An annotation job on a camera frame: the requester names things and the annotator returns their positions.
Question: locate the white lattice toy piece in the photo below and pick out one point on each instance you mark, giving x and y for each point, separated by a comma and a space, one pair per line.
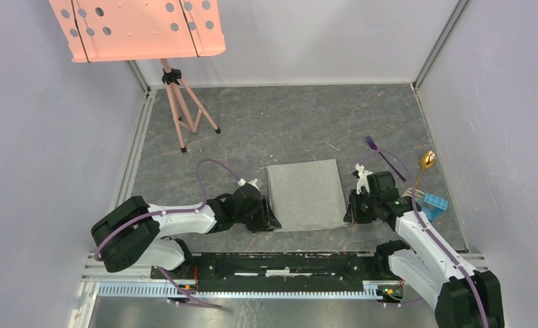
418, 195

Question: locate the purple metal fork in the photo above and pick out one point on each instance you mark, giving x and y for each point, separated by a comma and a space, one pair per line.
372, 145

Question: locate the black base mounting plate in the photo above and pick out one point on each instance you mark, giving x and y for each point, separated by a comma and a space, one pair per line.
342, 271

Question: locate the gold spoon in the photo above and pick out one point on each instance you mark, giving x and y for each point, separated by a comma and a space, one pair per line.
426, 161

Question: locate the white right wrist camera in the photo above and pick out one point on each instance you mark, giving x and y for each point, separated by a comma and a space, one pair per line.
361, 174

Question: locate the aluminium frame rail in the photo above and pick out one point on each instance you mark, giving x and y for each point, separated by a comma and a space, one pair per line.
147, 281

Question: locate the pink music stand tripod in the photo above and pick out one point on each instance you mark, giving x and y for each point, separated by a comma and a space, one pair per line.
116, 31

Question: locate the grey cloth napkin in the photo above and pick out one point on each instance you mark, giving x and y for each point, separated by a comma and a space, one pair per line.
306, 196

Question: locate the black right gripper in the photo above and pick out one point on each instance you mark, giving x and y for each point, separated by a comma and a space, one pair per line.
352, 214

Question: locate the blue toy brick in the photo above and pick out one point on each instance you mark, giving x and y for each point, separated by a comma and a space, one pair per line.
433, 206

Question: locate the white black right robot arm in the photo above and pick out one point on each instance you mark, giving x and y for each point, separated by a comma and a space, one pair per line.
436, 267

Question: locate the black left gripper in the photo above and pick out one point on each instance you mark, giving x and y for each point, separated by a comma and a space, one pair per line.
266, 220

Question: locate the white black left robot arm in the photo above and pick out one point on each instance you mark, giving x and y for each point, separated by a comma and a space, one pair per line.
138, 232

